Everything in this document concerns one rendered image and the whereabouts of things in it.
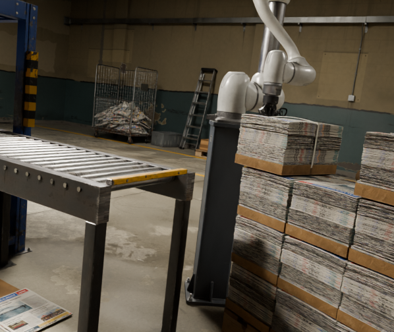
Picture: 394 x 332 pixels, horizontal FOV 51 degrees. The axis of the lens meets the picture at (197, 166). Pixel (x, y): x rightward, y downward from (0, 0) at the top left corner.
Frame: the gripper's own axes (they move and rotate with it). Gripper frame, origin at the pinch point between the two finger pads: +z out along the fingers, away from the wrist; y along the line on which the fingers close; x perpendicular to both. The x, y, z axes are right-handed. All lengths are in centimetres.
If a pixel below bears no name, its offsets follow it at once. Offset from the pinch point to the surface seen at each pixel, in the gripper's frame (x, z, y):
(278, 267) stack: -35, 50, -18
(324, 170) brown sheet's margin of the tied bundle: -30.7, 10.2, 8.4
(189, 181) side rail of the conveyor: -7, 19, -48
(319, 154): -30.4, 3.2, 3.6
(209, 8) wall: 638, -220, 435
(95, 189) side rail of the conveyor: -24, 17, -97
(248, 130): -8.4, -3.3, -19.8
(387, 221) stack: -76, 18, -18
